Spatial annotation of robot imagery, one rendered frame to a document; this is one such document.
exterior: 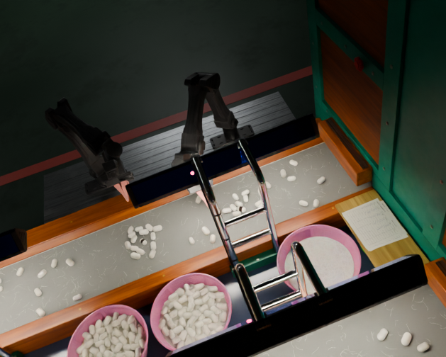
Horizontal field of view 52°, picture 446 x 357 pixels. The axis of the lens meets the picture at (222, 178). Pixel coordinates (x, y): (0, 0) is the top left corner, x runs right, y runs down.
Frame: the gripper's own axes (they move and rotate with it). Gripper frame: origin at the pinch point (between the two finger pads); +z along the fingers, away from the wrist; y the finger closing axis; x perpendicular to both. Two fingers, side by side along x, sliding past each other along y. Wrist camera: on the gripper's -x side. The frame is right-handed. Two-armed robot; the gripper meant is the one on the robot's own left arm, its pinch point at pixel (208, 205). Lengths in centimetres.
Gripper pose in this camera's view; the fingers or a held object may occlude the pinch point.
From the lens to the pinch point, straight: 172.4
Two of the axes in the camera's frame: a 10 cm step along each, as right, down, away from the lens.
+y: 9.3, -3.6, 0.5
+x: -0.3, 0.5, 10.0
